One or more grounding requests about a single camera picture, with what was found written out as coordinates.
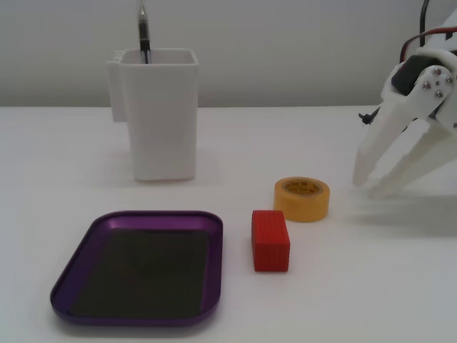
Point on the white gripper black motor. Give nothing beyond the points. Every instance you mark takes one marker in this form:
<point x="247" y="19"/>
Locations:
<point x="435" y="83"/>

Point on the red ribbed cube block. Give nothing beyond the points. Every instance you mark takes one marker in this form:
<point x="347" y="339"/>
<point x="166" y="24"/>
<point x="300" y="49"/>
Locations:
<point x="271" y="243"/>

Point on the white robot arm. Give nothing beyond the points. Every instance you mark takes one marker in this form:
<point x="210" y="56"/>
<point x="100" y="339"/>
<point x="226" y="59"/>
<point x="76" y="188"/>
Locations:
<point x="448" y="39"/>

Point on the yellow tape roll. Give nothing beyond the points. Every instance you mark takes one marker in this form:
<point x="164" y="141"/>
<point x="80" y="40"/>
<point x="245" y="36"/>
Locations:
<point x="301" y="207"/>

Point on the purple metal tray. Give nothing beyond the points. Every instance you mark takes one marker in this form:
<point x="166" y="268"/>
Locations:
<point x="210" y="250"/>

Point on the white plastic pen holder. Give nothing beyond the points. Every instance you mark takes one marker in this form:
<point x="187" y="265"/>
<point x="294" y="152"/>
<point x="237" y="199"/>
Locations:
<point x="160" y="125"/>

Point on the black clear ballpoint pen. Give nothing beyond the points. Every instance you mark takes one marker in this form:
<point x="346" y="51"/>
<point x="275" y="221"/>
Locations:
<point x="143" y="28"/>

